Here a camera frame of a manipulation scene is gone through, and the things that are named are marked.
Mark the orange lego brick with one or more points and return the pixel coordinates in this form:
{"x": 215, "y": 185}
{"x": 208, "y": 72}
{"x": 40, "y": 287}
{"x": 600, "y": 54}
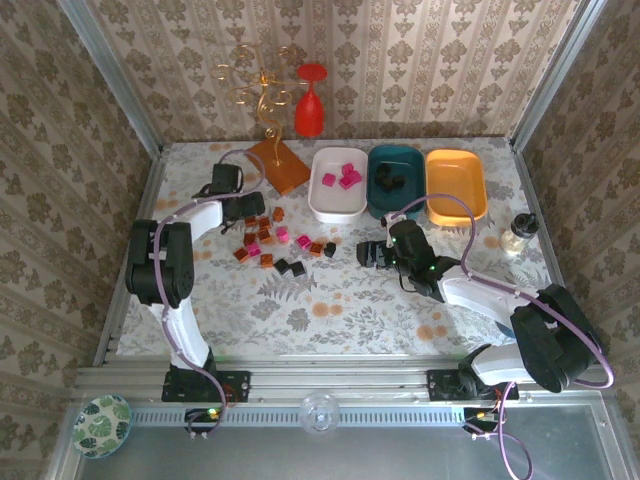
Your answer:
{"x": 315, "y": 248}
{"x": 263, "y": 236}
{"x": 249, "y": 240}
{"x": 250, "y": 220}
{"x": 278, "y": 214}
{"x": 264, "y": 222}
{"x": 266, "y": 260}
{"x": 242, "y": 255}

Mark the black lego brick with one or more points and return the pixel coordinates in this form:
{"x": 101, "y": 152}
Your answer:
{"x": 329, "y": 249}
{"x": 296, "y": 269}
{"x": 382, "y": 172}
{"x": 281, "y": 265}
{"x": 395, "y": 184}

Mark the pink lego brick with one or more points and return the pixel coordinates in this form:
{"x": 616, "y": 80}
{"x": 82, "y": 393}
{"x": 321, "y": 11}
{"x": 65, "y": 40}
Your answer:
{"x": 328, "y": 180}
{"x": 283, "y": 234}
{"x": 351, "y": 181}
{"x": 252, "y": 249}
{"x": 346, "y": 168}
{"x": 303, "y": 242}

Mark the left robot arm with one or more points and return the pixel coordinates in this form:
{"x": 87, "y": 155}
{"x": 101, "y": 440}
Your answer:
{"x": 185, "y": 330}

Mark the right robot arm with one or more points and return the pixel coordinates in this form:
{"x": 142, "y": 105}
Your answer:
{"x": 480, "y": 292}

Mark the white plastic container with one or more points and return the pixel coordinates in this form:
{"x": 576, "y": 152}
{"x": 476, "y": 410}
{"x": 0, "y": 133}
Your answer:
{"x": 335, "y": 205}

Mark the teal plastic container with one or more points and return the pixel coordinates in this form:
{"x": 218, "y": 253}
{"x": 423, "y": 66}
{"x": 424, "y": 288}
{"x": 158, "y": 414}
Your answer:
{"x": 414, "y": 172}

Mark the red plastic goblet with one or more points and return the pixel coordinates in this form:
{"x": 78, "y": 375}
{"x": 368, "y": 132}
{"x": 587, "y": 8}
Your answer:
{"x": 307, "y": 117}

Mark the orange plastic container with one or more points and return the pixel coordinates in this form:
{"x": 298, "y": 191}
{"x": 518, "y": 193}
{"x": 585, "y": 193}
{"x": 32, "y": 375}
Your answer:
{"x": 455, "y": 180}

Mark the small glass bottle black cap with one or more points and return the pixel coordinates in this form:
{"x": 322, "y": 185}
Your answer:
{"x": 515, "y": 240}

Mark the clear glass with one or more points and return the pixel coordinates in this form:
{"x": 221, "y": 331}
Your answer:
{"x": 320, "y": 412}

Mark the small black controller board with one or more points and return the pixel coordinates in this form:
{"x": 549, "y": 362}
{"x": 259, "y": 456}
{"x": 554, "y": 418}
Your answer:
{"x": 202, "y": 416}
{"x": 481, "y": 416}

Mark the green leaf patterned bowl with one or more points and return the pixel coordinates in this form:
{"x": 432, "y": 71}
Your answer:
{"x": 100, "y": 425}

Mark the aluminium side rail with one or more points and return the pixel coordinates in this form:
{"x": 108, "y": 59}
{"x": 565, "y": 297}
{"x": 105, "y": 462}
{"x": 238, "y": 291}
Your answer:
{"x": 534, "y": 200}
{"x": 146, "y": 200}

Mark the long aluminium base rail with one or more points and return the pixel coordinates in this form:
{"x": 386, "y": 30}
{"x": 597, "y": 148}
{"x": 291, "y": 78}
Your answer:
{"x": 340, "y": 380}

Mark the aluminium frame post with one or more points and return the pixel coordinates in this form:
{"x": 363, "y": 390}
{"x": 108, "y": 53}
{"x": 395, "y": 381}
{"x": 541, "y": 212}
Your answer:
{"x": 118, "y": 80}
{"x": 553, "y": 75}

